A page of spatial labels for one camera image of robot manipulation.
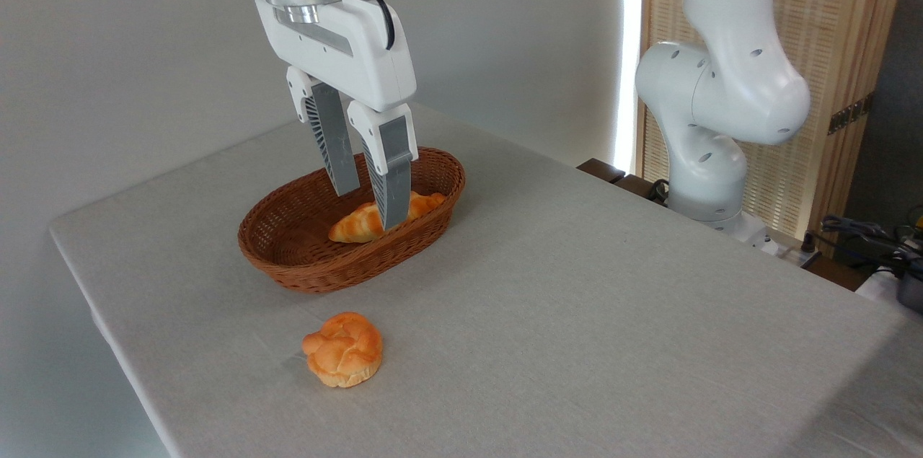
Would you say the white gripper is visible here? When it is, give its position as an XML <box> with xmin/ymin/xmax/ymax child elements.
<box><xmin>252</xmin><ymin>0</ymin><xmax>420</xmax><ymax>232</ymax></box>

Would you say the golden croissant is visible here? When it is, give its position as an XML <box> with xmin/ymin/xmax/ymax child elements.
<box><xmin>328</xmin><ymin>190</ymin><xmax>447</xmax><ymax>244</ymax></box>

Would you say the round knotted bread bun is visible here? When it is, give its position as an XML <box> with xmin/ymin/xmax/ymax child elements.
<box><xmin>301</xmin><ymin>312</ymin><xmax>384</xmax><ymax>389</ymax></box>

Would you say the brown wicker basket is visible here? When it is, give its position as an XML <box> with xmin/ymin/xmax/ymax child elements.
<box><xmin>237</xmin><ymin>146</ymin><xmax>467</xmax><ymax>294</ymax></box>

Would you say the dark brown wooden bench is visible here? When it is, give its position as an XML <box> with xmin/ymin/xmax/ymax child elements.
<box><xmin>576</xmin><ymin>158</ymin><xmax>670</xmax><ymax>208</ymax></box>

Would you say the grey tablecloth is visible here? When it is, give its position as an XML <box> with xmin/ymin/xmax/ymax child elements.
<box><xmin>49</xmin><ymin>101</ymin><xmax>923</xmax><ymax>458</ymax></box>

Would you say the dark metal screen hinge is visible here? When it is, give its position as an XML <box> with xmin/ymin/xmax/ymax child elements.
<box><xmin>827</xmin><ymin>93</ymin><xmax>875</xmax><ymax>136</ymax></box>

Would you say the grey metal container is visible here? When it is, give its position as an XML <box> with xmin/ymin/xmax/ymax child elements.
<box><xmin>896</xmin><ymin>265</ymin><xmax>923</xmax><ymax>314</ymax></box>

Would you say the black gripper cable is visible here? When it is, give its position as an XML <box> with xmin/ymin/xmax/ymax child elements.
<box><xmin>328</xmin><ymin>0</ymin><xmax>397</xmax><ymax>51</ymax></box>

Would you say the black cable bundle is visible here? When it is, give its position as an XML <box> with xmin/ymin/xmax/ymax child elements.
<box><xmin>821</xmin><ymin>214</ymin><xmax>923</xmax><ymax>278</ymax></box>

